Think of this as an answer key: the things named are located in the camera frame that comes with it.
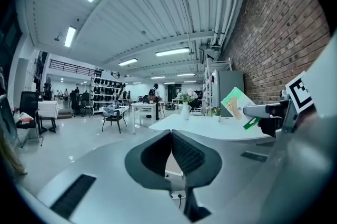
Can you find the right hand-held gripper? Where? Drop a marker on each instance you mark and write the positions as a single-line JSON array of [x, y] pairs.
[[310, 91]]

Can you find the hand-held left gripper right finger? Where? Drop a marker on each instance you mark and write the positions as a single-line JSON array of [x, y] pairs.
[[196, 158]]

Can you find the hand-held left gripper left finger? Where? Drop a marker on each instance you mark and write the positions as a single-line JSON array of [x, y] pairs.
[[151, 157]]

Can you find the small green white item packet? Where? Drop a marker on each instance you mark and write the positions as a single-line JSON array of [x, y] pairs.
[[235, 106]]

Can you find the white desk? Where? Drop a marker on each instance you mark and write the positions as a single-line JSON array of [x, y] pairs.
[[205, 127]]

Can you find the white power strip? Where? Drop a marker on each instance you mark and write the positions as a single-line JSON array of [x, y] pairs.
[[178, 195]]

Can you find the small potted green plant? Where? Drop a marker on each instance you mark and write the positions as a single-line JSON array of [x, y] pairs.
[[216, 112]]

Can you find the white square table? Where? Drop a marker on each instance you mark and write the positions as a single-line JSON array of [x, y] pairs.
[[143, 106]]

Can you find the white vase with pink flowers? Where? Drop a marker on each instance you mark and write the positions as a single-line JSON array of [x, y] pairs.
[[187, 104]]

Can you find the white metal shelf rack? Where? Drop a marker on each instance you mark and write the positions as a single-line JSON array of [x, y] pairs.
[[209, 86]]

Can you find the white shelf of black bags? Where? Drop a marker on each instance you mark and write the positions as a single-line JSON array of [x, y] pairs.
[[106, 92]]

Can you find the black swivel office chair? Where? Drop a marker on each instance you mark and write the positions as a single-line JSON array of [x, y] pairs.
[[79, 103]]

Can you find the table with white cloth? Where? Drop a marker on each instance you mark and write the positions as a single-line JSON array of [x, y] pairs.
[[48, 108]]

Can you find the black mezzanine railing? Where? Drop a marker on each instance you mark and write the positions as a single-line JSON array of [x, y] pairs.
[[71, 67]]

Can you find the black mesh office chair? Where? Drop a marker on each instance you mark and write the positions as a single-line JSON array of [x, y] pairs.
[[29, 107]]

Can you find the black metal frame chair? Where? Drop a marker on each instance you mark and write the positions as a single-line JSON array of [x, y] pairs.
[[113, 119]]

